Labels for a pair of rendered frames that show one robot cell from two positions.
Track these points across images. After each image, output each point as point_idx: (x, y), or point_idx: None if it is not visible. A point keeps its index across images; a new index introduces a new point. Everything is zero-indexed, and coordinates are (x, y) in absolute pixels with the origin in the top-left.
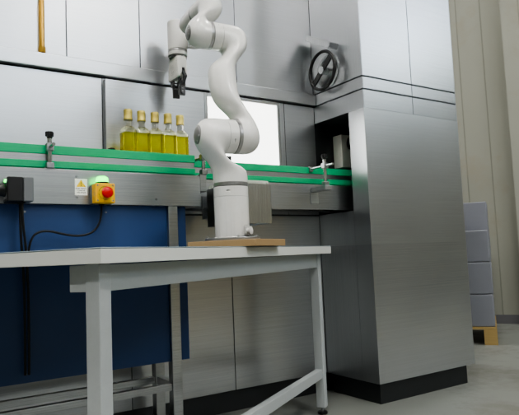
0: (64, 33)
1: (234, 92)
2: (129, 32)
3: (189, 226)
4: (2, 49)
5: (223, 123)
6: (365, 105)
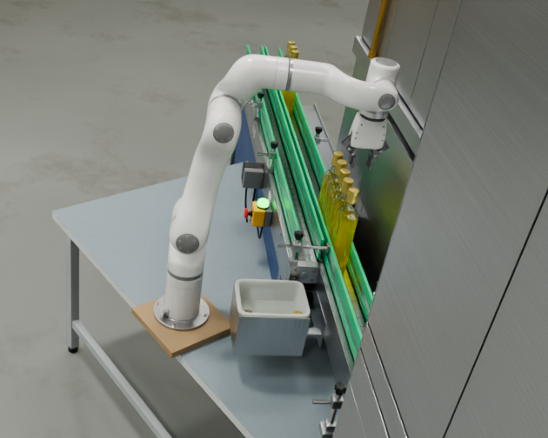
0: (388, 39)
1: (185, 185)
2: (417, 54)
3: None
4: (358, 46)
5: (175, 208)
6: (350, 381)
